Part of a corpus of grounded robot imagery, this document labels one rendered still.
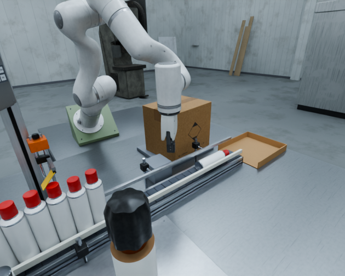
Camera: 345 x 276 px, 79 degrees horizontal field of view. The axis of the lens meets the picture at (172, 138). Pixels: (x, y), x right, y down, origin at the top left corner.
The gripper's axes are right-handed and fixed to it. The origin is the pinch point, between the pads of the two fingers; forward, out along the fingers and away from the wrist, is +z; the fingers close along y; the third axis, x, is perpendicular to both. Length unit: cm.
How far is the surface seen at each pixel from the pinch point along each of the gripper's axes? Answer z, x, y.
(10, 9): -94, -630, -649
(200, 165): 14.7, 11.5, -9.4
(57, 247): 11.2, -26.6, 38.0
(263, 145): 25, 49, -47
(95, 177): -3.6, -18.9, 24.4
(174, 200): 18.9, 2.1, 9.2
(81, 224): 9.4, -22.7, 31.3
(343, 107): 108, 270, -341
